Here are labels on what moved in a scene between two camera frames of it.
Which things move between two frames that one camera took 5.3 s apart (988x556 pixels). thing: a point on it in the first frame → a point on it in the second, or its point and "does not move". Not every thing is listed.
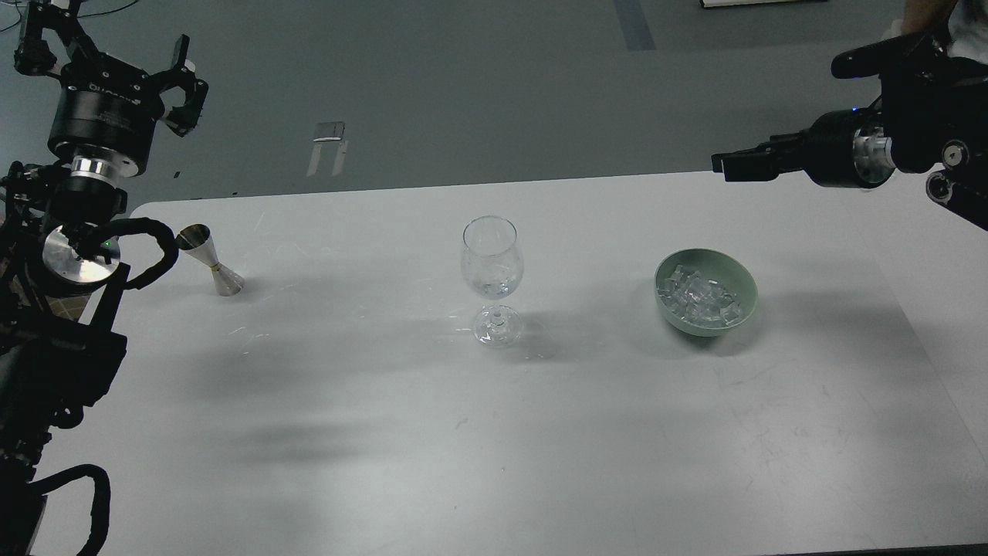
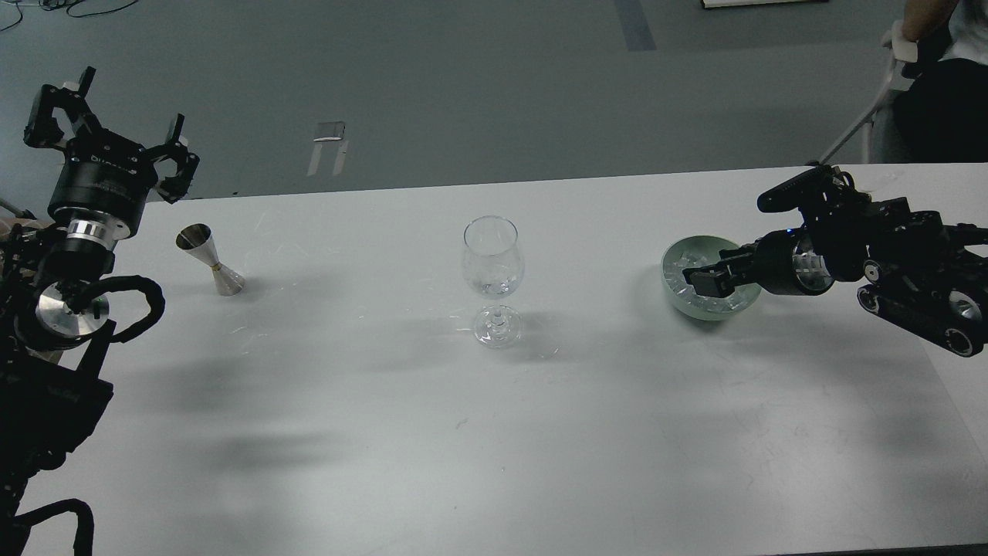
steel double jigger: [195, 239] does not move
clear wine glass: [492, 266] does not move
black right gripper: [849, 148] → [785, 262]
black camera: [902, 55] → [803, 191]
